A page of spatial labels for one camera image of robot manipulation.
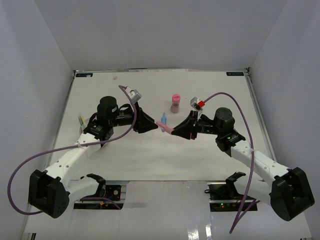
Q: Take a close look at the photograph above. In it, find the pink glue stick bottle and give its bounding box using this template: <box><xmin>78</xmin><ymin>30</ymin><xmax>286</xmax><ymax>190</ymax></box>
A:
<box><xmin>170</xmin><ymin>94</ymin><xmax>181</xmax><ymax>113</ymax></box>

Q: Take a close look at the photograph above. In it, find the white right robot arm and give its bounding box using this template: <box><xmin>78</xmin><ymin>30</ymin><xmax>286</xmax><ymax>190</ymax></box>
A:
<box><xmin>172</xmin><ymin>107</ymin><xmax>315</xmax><ymax>222</ymax></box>

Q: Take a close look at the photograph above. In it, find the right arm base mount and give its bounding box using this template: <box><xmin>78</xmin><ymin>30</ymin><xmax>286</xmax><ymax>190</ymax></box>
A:
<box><xmin>204</xmin><ymin>183</ymin><xmax>243</xmax><ymax>213</ymax></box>

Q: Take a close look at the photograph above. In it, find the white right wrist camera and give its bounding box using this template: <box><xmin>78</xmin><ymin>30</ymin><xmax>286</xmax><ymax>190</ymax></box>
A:
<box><xmin>190</xmin><ymin>97</ymin><xmax>205</xmax><ymax>112</ymax></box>

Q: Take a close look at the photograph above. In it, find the pink correction tape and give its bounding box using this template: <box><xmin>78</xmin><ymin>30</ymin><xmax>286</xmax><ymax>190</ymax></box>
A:
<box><xmin>156</xmin><ymin>121</ymin><xmax>174</xmax><ymax>135</ymax></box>

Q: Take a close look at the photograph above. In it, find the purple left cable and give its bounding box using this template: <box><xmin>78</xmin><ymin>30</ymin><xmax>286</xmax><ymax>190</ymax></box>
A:
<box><xmin>6</xmin><ymin>84</ymin><xmax>141</xmax><ymax>216</ymax></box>

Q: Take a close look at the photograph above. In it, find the blue correction tape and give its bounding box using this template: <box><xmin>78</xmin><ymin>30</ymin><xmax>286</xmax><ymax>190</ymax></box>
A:
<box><xmin>161</xmin><ymin>112</ymin><xmax>167</xmax><ymax>133</ymax></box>

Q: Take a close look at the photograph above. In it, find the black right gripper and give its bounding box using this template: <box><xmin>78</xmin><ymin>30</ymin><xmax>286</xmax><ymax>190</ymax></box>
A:
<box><xmin>171</xmin><ymin>110</ymin><xmax>222</xmax><ymax>140</ymax></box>

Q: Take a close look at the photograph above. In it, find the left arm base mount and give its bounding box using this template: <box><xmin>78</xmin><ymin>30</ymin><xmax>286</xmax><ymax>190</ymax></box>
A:
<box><xmin>73</xmin><ymin>184</ymin><xmax>126</xmax><ymax>210</ymax></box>

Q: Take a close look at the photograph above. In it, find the white round divided container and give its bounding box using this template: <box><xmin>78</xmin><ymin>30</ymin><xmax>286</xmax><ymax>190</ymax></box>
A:
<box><xmin>78</xmin><ymin>114</ymin><xmax>90</xmax><ymax>135</ymax></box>

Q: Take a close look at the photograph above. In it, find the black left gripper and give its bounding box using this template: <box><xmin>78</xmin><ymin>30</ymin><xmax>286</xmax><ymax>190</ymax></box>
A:
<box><xmin>109</xmin><ymin>101</ymin><xmax>159</xmax><ymax>134</ymax></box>

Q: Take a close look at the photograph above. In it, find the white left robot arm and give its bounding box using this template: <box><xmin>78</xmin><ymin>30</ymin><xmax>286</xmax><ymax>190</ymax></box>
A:
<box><xmin>28</xmin><ymin>96</ymin><xmax>158</xmax><ymax>219</ymax></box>

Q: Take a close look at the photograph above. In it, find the purple cable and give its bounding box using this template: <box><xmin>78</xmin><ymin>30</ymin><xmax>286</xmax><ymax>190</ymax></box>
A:
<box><xmin>199</xmin><ymin>91</ymin><xmax>257</xmax><ymax>235</ymax></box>
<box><xmin>6</xmin><ymin>84</ymin><xmax>141</xmax><ymax>216</ymax></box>

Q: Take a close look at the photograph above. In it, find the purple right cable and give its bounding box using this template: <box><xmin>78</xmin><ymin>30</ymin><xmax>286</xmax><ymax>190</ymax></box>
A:
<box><xmin>199</xmin><ymin>91</ymin><xmax>257</xmax><ymax>235</ymax></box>

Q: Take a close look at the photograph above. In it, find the yellow pencil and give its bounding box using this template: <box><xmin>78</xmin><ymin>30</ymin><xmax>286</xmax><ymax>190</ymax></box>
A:
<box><xmin>79</xmin><ymin>113</ymin><xmax>88</xmax><ymax>133</ymax></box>

